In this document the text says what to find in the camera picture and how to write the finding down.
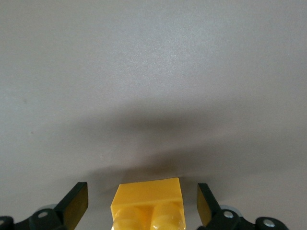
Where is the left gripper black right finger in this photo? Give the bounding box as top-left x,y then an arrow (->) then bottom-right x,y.
197,183 -> 288,230

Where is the yellow two-stud block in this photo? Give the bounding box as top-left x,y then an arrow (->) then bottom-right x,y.
110,177 -> 187,230

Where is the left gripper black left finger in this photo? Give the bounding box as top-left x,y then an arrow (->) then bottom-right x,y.
0,182 -> 88,230

